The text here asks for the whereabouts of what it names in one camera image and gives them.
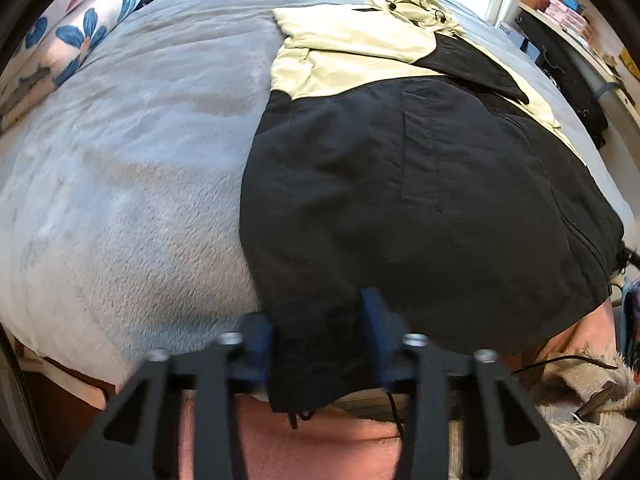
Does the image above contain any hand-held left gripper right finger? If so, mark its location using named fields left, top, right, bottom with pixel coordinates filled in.
left=360, top=287, right=583, bottom=480

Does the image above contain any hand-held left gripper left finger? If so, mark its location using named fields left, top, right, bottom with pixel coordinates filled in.
left=57, top=312, right=275, bottom=480

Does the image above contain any cream and black hooded jacket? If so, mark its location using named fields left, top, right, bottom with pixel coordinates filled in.
left=239, top=0, right=626, bottom=428

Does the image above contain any pink bed sheet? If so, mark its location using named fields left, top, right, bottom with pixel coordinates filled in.
left=175, top=305, right=618, bottom=480

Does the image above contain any grey plush blanket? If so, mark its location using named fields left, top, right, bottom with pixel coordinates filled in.
left=0, top=0, right=636, bottom=386

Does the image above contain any purple patterned cloth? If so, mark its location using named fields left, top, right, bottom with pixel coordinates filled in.
left=617, top=280, right=640, bottom=361

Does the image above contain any black bag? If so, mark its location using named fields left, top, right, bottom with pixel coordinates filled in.
left=515, top=7, right=610, bottom=148

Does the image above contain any stack of pink boxes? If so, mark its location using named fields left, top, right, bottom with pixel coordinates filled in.
left=545, top=0, right=594, bottom=42

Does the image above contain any folded blue floral quilt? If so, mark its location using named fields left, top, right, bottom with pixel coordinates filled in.
left=0, top=0, right=148, bottom=131

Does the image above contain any yellow object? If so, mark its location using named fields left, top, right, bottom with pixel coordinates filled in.
left=620, top=52, right=640, bottom=86

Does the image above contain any thin black cable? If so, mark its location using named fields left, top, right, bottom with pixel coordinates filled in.
left=512, top=354, right=621, bottom=376

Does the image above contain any wooden bed frame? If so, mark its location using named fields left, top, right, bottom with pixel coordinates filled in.
left=15, top=345, right=121, bottom=466

